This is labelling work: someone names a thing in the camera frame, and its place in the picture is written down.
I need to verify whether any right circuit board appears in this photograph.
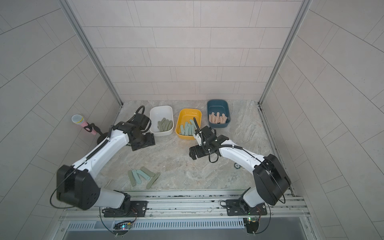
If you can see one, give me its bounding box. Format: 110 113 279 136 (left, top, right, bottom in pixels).
243 217 260 235

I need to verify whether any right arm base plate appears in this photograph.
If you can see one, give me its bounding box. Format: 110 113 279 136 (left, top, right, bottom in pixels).
220 200 268 217

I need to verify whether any aluminium rail frame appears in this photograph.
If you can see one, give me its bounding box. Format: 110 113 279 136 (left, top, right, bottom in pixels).
58 188 313 223

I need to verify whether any white storage box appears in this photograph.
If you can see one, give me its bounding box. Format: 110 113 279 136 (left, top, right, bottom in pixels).
150 106 174 137

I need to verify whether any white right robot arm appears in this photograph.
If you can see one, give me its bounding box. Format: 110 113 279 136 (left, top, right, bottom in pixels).
190 126 291 208

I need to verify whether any black microphone stand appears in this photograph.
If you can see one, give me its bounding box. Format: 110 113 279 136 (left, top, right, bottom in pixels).
81 122 108 144

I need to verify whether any left circuit board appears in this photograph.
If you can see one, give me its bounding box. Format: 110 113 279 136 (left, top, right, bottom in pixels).
114 221 133 231

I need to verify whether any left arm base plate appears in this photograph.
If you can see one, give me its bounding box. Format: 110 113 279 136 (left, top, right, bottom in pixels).
102 201 149 218

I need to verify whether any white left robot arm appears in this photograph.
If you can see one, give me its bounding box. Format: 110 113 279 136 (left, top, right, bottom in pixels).
52 106 155 217

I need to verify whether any pink toy microphone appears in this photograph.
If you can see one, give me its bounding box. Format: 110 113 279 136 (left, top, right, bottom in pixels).
71 114 97 135

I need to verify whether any circuit board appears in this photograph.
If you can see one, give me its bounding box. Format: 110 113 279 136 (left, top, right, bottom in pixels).
114 221 133 231
243 217 260 235

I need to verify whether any yellow storage box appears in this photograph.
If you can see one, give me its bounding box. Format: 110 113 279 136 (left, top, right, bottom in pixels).
175 109 202 140

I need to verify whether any dark teal storage box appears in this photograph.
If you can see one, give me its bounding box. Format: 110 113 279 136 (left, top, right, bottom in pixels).
207 99 231 129

